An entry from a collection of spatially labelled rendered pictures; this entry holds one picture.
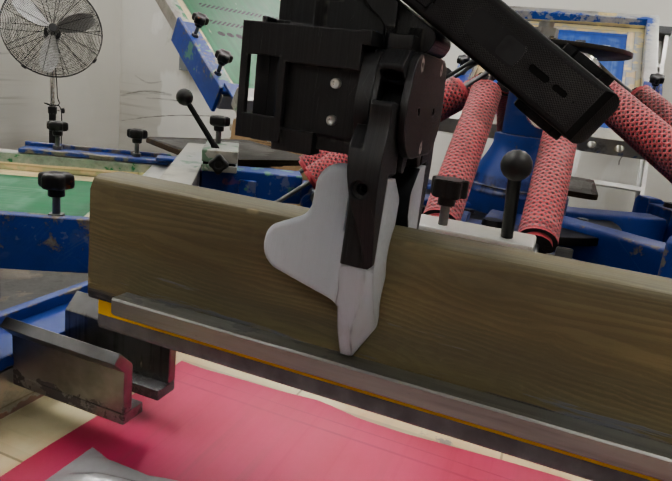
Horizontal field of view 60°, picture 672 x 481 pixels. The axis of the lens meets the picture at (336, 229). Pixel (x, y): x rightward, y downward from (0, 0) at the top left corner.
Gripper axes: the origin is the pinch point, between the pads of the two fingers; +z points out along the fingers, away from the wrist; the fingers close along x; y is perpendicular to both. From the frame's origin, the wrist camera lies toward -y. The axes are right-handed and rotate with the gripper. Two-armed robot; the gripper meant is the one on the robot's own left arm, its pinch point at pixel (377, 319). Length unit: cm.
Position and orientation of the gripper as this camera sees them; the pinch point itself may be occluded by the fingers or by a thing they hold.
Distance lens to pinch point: 30.8
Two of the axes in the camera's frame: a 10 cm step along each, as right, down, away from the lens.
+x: -3.7, 1.9, -9.1
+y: -9.2, -2.0, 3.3
